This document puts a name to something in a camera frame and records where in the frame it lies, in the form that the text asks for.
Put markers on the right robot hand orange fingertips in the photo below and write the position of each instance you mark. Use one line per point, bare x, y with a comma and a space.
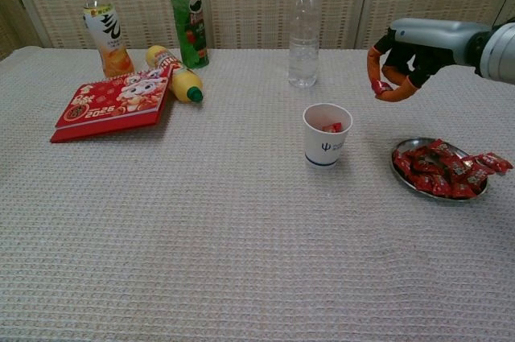
434, 40

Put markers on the tea bottle black cap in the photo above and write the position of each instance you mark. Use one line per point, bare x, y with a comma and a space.
106, 36

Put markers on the white woven tablecloth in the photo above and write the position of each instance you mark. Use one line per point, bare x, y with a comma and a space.
201, 237

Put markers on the white paper cup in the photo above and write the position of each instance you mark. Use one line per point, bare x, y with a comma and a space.
322, 149

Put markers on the red candy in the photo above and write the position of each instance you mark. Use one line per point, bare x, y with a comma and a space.
402, 163
332, 127
440, 147
499, 163
454, 165
381, 86

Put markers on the clear plastic water bottle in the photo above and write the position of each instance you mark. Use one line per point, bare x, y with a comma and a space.
303, 36

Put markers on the green Pringles can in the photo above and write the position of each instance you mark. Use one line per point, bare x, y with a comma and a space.
189, 28

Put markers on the round metal plate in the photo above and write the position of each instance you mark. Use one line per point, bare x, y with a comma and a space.
416, 141

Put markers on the woven folding screen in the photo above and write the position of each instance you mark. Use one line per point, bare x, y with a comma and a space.
249, 4

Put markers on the yellow bottle green cap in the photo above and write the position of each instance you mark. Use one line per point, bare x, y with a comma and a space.
185, 84

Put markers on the red 2026 desk calendar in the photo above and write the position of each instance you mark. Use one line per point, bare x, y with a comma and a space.
112, 104

